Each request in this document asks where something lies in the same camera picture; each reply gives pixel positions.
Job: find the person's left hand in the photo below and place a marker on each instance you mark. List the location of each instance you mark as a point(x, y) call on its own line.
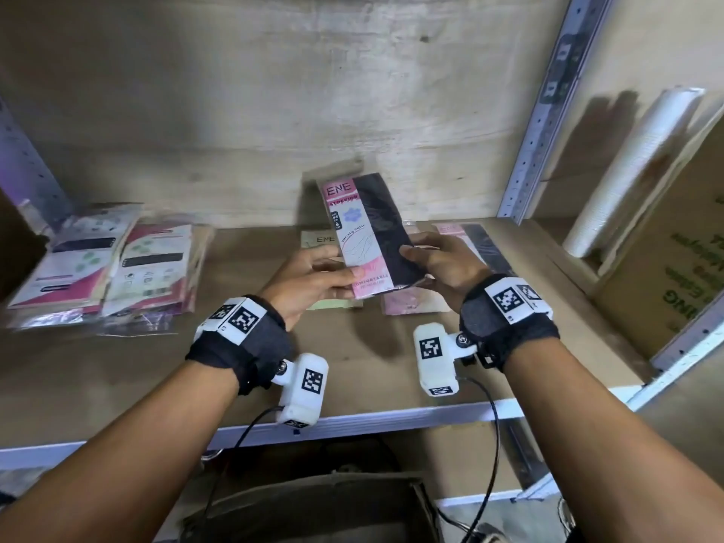
point(294, 288)

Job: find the person's right hand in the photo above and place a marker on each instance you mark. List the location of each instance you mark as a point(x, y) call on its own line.
point(452, 271)

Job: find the person's left thumb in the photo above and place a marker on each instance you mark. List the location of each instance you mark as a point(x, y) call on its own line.
point(325, 258)

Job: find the person's right thumb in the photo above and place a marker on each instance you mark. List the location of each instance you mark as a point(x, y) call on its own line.
point(417, 258)

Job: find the pink and black garment packet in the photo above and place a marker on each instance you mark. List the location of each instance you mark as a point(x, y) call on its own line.
point(376, 231)

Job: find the person's right forearm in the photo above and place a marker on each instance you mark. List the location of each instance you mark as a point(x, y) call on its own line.
point(611, 446)

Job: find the person's left forearm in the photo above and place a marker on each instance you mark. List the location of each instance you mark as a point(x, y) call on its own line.
point(113, 463)

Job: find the pale green garment packet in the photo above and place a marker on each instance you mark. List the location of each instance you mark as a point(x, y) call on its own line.
point(314, 241)

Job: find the pink packet with black garment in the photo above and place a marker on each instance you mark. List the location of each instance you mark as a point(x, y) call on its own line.
point(486, 245)

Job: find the grey perforated shelf upright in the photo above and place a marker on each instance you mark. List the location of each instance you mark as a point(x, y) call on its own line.
point(551, 101)
point(25, 163)

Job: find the white paper roll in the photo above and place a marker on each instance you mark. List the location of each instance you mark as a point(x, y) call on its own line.
point(628, 175)

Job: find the open brown cardboard box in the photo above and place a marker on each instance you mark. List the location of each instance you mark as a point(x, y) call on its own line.
point(317, 508)

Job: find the brown box with green print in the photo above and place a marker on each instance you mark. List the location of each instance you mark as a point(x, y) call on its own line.
point(673, 265)

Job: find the stack of white pink packets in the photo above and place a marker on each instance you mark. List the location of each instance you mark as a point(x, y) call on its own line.
point(68, 260)

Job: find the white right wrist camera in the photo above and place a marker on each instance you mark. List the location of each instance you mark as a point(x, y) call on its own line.
point(434, 359)

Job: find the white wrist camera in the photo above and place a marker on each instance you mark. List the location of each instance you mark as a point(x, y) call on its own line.
point(302, 393)
point(434, 359)

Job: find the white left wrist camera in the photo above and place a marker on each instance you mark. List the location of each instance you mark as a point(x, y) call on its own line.
point(302, 393)

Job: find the white metal side shelf rail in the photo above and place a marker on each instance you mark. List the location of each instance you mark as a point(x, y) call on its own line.
point(687, 350)

